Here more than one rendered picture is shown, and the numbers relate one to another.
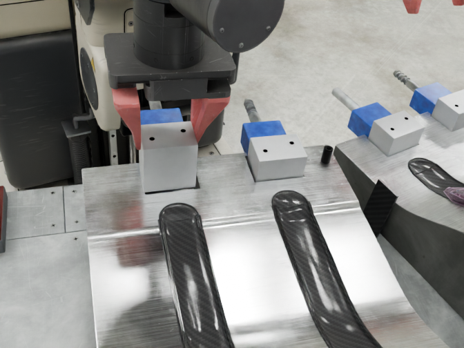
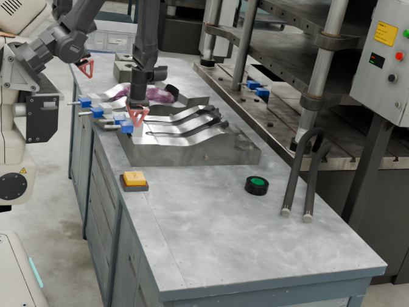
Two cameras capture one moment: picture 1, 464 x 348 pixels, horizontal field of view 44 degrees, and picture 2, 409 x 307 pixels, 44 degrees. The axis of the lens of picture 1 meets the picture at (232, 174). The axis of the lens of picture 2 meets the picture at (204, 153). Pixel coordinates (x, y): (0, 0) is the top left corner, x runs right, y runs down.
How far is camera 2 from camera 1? 1.80 m
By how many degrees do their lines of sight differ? 77
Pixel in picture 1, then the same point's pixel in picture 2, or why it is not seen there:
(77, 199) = (118, 168)
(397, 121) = (104, 105)
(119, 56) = (142, 102)
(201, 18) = (164, 76)
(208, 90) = not seen: hidden behind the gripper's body
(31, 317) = (164, 175)
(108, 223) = (153, 141)
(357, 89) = not seen: outside the picture
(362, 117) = (98, 111)
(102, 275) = (168, 144)
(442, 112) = (95, 100)
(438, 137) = not seen: hidden behind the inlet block
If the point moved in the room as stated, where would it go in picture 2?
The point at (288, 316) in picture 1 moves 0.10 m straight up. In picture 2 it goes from (174, 127) to (178, 103)
